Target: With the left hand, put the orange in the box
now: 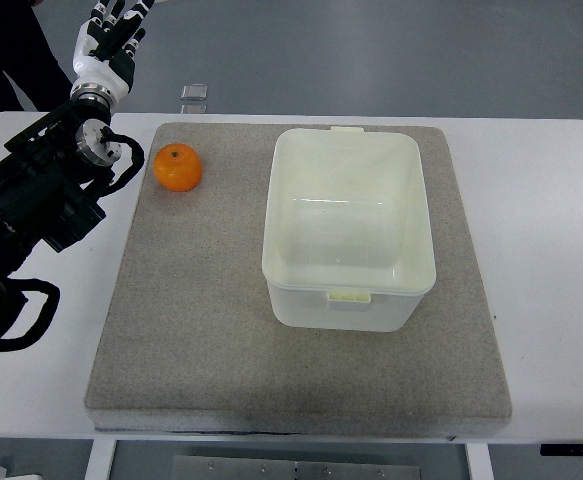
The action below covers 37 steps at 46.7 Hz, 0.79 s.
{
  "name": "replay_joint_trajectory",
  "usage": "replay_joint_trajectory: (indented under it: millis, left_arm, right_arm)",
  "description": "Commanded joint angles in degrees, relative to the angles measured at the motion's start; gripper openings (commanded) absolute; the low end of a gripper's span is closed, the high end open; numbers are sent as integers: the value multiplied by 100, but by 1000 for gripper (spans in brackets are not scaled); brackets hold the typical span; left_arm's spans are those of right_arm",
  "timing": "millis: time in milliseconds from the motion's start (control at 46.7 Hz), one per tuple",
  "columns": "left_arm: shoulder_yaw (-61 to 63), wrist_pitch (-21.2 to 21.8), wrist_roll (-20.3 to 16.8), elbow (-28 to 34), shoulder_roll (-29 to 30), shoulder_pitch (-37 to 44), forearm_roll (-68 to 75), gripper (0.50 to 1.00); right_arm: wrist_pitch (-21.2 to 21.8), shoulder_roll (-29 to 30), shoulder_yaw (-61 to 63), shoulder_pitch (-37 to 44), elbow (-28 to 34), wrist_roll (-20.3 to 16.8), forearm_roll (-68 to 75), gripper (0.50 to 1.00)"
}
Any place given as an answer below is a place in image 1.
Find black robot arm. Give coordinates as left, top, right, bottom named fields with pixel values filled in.
left=0, top=84, right=145, bottom=352

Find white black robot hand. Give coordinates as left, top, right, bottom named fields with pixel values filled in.
left=70, top=0, right=154, bottom=111

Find small clear plastic piece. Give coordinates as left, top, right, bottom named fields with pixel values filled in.
left=180, top=84, right=208, bottom=101

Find black table control panel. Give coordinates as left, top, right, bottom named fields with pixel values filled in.
left=540, top=443, right=583, bottom=457

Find orange fruit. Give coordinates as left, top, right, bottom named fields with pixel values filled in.
left=153, top=143, right=203, bottom=192

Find grey metal plate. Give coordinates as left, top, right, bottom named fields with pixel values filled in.
left=170, top=455, right=422, bottom=480

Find grey foam mat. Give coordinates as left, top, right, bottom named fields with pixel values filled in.
left=85, top=123, right=512, bottom=438

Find white table frame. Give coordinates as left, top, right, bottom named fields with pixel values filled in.
left=84, top=438, right=495, bottom=480

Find person leg dark trousers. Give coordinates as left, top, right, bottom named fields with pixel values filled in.
left=0, top=0, right=72, bottom=112

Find white plastic box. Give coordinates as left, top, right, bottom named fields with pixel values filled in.
left=262, top=127, right=436, bottom=332

